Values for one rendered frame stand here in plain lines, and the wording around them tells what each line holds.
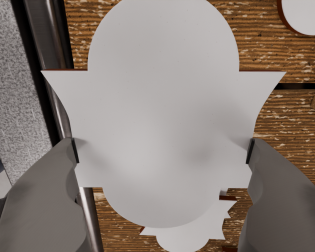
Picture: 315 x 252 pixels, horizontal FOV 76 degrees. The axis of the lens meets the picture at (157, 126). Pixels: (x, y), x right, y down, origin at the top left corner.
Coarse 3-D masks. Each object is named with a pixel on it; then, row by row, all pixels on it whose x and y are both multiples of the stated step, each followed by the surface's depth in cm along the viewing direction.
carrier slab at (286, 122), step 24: (288, 96) 24; (312, 96) 24; (264, 120) 25; (288, 120) 25; (312, 120) 25; (288, 144) 26; (312, 144) 26; (312, 168) 28; (96, 192) 30; (240, 192) 30; (120, 216) 32; (240, 216) 32; (120, 240) 34; (144, 240) 34; (216, 240) 34
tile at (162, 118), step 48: (144, 0) 9; (192, 0) 9; (96, 48) 10; (144, 48) 10; (192, 48) 10; (96, 96) 11; (144, 96) 11; (192, 96) 11; (240, 96) 11; (96, 144) 12; (144, 144) 12; (192, 144) 12; (240, 144) 12; (144, 192) 14; (192, 192) 14
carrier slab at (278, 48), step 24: (72, 0) 20; (96, 0) 20; (120, 0) 20; (216, 0) 20; (240, 0) 20; (264, 0) 20; (72, 24) 21; (96, 24) 21; (240, 24) 21; (264, 24) 21; (72, 48) 22; (240, 48) 22; (264, 48) 22; (288, 48) 22; (312, 48) 22; (288, 72) 23; (312, 72) 23
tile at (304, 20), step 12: (276, 0) 20; (288, 0) 19; (300, 0) 19; (312, 0) 19; (288, 12) 19; (300, 12) 19; (312, 12) 19; (288, 24) 20; (300, 24) 20; (312, 24) 20
